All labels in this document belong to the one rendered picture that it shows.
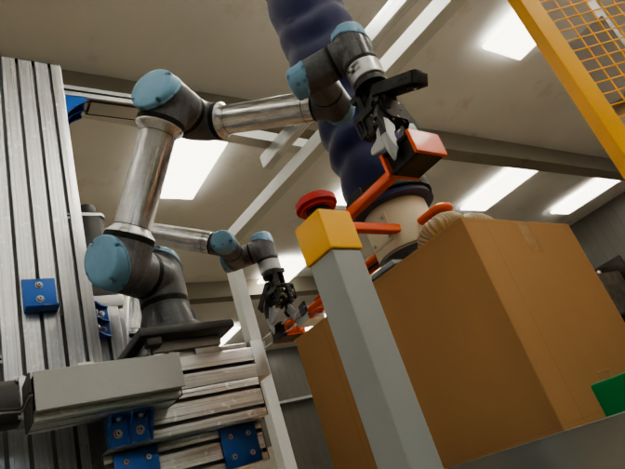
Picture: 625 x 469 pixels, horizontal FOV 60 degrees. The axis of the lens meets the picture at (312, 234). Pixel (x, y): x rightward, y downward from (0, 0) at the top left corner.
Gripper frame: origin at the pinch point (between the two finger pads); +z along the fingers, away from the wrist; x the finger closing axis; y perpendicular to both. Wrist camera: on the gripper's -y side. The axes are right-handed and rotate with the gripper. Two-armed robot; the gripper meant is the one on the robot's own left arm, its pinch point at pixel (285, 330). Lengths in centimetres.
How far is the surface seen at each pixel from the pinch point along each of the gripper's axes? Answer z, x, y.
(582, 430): 52, -33, 101
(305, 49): -61, -11, 63
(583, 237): -247, 1041, -327
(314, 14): -70, -8, 68
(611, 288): -111, 922, -281
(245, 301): -134, 172, -287
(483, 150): -263, 486, -154
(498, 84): -285, 429, -73
